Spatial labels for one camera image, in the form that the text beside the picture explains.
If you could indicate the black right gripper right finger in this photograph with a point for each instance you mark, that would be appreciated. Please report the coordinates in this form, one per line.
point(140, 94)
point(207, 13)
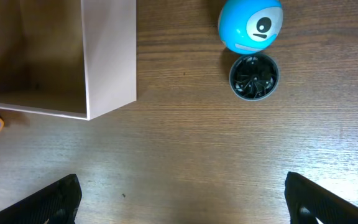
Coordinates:
point(308, 202)

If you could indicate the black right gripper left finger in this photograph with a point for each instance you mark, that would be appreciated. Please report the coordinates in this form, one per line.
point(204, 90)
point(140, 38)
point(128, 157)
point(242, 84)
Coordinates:
point(55, 203)

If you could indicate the blue ball toy with base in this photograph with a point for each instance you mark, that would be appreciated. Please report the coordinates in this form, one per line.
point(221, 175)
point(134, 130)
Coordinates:
point(247, 27)

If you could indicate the white cardboard box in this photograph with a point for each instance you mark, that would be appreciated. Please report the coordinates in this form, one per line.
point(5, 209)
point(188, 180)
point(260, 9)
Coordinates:
point(67, 58)

